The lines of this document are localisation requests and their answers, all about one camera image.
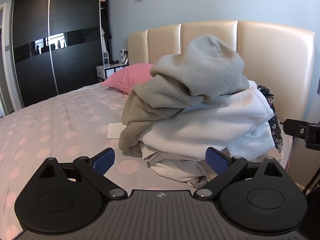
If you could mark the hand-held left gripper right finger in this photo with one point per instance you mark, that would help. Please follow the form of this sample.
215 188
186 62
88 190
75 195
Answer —
216 162

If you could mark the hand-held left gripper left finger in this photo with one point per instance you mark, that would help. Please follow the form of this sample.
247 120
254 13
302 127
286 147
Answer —
105 161

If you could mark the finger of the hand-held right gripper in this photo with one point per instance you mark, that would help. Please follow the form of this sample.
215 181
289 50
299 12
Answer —
295 128

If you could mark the grey fleece jacket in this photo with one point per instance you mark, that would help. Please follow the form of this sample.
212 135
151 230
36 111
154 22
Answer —
195 80

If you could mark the dark floral cloth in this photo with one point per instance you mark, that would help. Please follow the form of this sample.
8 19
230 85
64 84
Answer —
275 127

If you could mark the white paper sheet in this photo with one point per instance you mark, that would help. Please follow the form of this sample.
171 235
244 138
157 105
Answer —
115 130

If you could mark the cream garment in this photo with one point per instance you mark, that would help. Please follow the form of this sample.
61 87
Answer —
175 170

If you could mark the white sweatshirt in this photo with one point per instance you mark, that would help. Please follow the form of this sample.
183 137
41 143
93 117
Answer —
212 120

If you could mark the bed with pink dotted sheet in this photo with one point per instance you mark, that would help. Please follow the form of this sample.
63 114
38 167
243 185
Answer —
62 120

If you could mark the cream padded headboard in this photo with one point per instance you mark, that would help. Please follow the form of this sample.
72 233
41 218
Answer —
275 55

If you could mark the pink pillow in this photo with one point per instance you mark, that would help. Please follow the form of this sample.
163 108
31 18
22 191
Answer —
125 80

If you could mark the white nightstand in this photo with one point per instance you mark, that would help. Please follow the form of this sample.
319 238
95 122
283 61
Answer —
101 71

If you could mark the dark sliding door wardrobe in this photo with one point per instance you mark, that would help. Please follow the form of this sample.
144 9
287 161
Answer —
32 75

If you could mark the open closet shelf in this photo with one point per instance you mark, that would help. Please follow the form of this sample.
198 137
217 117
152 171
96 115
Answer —
105 25

